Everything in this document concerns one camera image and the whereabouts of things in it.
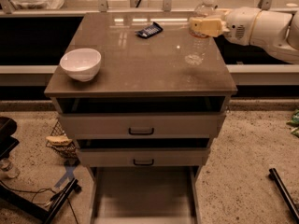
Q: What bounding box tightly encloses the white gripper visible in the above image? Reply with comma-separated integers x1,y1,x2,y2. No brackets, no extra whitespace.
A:
189,7,261,46

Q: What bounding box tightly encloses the black bar on floor right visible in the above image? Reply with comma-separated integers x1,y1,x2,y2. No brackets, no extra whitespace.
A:
268,168,299,224

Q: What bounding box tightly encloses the green packet on floor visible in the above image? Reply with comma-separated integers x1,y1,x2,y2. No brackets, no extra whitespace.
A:
287,109,299,138

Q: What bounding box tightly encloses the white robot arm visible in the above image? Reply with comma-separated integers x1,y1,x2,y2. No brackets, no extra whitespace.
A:
189,7,299,64

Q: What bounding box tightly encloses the top grey drawer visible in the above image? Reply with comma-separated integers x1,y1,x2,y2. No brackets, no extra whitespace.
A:
59,114,225,139

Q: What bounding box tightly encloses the grey drawer cabinet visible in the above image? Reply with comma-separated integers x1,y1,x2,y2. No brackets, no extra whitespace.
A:
44,11,238,173

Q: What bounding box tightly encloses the black stand base left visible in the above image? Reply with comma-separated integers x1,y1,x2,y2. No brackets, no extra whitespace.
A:
1,112,88,224

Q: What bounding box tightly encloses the white bowl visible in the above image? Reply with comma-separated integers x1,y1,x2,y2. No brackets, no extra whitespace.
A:
60,48,102,82

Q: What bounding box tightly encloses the dark blue snack packet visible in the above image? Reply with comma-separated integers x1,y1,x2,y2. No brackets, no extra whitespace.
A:
135,22,164,39

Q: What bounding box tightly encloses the middle grey drawer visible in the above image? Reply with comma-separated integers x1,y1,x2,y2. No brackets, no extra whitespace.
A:
77,148,210,167

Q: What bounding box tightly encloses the clear bottle on floor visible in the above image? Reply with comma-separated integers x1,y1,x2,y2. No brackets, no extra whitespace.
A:
0,158,20,178

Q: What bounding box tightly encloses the grey drawer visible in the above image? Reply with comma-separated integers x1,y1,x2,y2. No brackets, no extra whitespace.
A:
59,114,225,139
77,148,210,167

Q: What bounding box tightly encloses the wire basket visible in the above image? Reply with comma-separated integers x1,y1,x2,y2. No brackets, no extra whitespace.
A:
46,121,77,159

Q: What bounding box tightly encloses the bread loaf in basket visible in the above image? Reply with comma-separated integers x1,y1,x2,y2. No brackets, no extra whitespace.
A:
46,135,72,147

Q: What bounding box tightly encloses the bottom open drawer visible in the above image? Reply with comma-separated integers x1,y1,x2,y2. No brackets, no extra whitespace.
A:
89,167,201,224

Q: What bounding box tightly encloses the clear water bottle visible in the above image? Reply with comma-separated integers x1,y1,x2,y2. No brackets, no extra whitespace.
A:
189,0,215,38

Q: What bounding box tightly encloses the black cable on floor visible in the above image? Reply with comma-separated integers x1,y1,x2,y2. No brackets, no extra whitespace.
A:
0,180,80,224

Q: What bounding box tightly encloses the blue tape cross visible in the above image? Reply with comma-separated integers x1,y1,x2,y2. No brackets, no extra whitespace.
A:
54,160,79,189

